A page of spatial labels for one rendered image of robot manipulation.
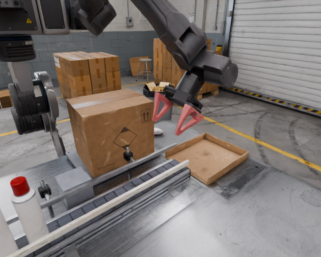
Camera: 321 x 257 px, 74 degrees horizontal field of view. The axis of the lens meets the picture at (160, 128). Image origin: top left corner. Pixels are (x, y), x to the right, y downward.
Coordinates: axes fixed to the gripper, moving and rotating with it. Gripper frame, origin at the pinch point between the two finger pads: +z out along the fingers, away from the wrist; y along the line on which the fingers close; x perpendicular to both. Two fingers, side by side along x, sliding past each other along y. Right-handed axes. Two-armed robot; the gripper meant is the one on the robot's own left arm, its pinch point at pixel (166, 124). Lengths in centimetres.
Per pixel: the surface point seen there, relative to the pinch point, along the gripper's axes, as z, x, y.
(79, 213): 37.6, 0.7, -13.1
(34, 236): 42.4, -11.5, -8.9
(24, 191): 30.8, -19.2, -10.0
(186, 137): -1, 56, -36
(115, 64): -49, 134, -313
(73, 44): -59, 123, -537
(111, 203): 29.4, 5.3, -8.0
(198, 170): 9.1, 42.9, -10.4
